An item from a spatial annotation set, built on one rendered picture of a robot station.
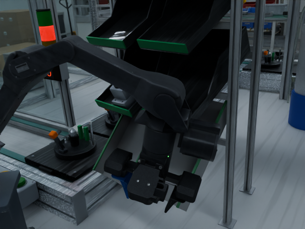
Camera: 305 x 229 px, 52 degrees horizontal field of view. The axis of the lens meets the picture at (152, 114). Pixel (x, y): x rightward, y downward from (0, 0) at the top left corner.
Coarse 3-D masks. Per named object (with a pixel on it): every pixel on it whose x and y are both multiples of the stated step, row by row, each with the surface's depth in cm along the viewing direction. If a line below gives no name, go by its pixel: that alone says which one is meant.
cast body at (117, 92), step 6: (114, 90) 74; (120, 90) 72; (114, 96) 76; (120, 96) 74; (126, 96) 73; (132, 96) 75; (114, 102) 75; (120, 102) 74; (126, 102) 74; (132, 102) 75; (126, 108) 74
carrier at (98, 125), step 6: (108, 114) 125; (114, 114) 128; (120, 114) 123; (96, 120) 129; (102, 120) 128; (108, 120) 123; (84, 126) 124; (96, 126) 123; (102, 126) 123; (108, 126) 121; (114, 126) 119; (96, 132) 119; (102, 132) 118; (108, 132) 118
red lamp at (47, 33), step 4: (40, 28) 109; (44, 28) 108; (48, 28) 109; (52, 28) 110; (40, 32) 110; (44, 32) 109; (48, 32) 109; (52, 32) 110; (44, 36) 109; (48, 36) 110; (52, 36) 110; (44, 40) 110; (48, 40) 110
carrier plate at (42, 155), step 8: (64, 136) 117; (96, 136) 115; (104, 144) 109; (40, 152) 106; (48, 152) 106; (96, 152) 104; (32, 160) 102; (40, 160) 101; (48, 160) 101; (56, 160) 101; (64, 160) 100; (80, 160) 100; (88, 160) 100; (96, 160) 99; (48, 168) 98; (56, 168) 96; (64, 168) 96; (72, 168) 96; (80, 168) 96; (88, 168) 95; (64, 176) 94; (72, 176) 92; (80, 176) 93
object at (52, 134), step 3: (51, 132) 97; (54, 132) 96; (57, 132) 98; (60, 132) 99; (51, 135) 96; (54, 135) 96; (57, 135) 97; (54, 138) 97; (57, 138) 98; (57, 141) 98; (60, 141) 99; (57, 144) 100; (60, 144) 99; (60, 147) 100; (63, 147) 101
